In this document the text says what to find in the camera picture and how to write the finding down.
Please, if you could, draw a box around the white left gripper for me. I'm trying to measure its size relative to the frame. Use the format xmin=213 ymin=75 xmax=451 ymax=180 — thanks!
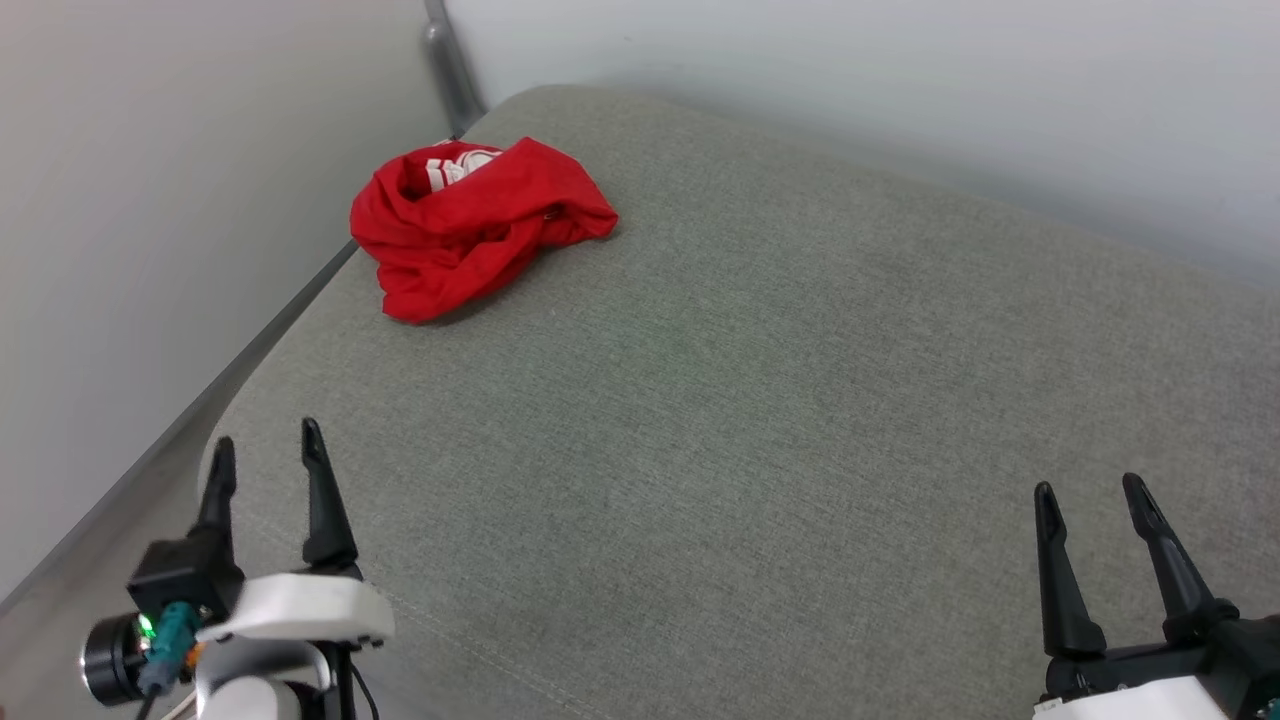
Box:
xmin=193 ymin=418 xmax=397 ymax=651

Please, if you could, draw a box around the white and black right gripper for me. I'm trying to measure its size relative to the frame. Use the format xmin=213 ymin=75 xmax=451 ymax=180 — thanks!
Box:
xmin=1032 ymin=472 xmax=1280 ymax=720

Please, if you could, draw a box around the red and white jersey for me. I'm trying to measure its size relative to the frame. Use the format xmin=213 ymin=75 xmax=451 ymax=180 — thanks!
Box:
xmin=349 ymin=137 xmax=620 ymax=325

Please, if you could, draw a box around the grey-green fabric sofa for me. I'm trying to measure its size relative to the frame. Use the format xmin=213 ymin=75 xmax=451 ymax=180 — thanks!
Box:
xmin=0 ymin=84 xmax=1280 ymax=720

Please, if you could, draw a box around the grey metal pole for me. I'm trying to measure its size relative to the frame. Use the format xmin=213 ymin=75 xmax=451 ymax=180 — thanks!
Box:
xmin=421 ymin=0 xmax=489 ymax=137

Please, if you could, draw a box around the teal cable connector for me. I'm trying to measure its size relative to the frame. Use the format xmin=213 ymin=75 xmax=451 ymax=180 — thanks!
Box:
xmin=138 ymin=600 xmax=202 ymax=698

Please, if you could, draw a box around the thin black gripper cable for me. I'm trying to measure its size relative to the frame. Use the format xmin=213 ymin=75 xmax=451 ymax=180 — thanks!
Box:
xmin=338 ymin=645 xmax=381 ymax=720

